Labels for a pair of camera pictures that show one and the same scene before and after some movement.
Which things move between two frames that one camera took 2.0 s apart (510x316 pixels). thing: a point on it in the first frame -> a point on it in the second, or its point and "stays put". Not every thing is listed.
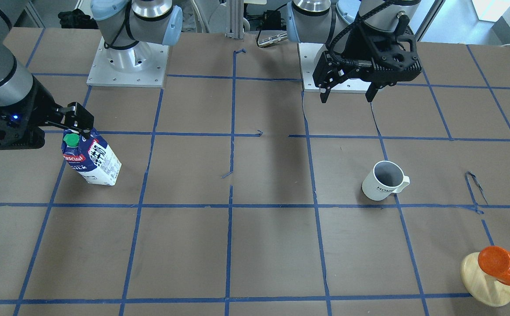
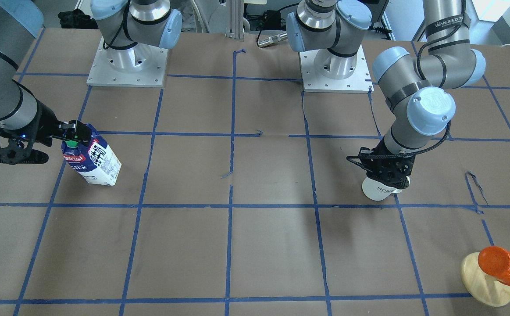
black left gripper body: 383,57 -> 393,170
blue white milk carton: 91,158 stays put
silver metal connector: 273,39 stays put
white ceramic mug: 387,177 stays put
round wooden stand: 482,288 stays put
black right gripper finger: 78,118 -> 76,131
